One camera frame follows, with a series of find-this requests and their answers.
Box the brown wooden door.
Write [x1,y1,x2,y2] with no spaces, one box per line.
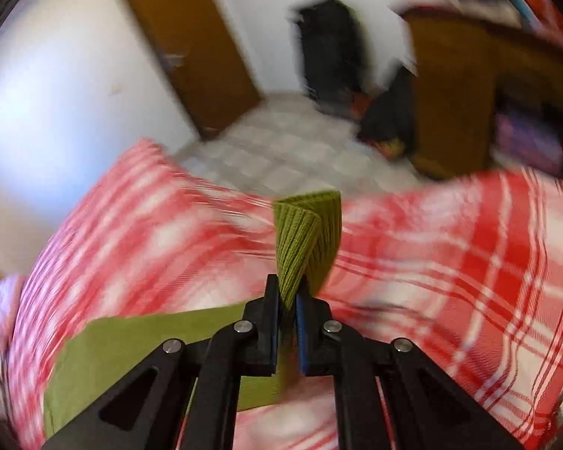
[126,0,261,140]

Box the green striped knit sweater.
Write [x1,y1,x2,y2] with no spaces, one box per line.
[43,191,342,437]

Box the black bag on floor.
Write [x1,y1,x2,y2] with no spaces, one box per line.
[357,64,416,159]

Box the brown wooden wardrobe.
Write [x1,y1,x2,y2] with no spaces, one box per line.
[397,5,563,180]

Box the black backpack against wall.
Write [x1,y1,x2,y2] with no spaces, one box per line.
[291,0,365,119]

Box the pink pillow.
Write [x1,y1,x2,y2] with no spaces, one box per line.
[0,273,26,357]

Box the red white plaid bedspread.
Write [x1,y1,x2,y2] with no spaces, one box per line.
[2,140,563,449]

